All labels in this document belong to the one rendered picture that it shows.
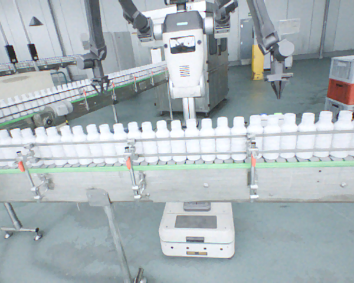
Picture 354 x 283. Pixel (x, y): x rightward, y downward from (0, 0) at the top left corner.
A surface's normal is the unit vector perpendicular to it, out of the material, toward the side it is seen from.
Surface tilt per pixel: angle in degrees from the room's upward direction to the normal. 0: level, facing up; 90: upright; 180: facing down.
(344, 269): 0
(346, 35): 90
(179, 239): 90
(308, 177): 90
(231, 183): 90
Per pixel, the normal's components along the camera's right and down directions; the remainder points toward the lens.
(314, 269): -0.10, -0.91
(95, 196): -0.13, 0.41
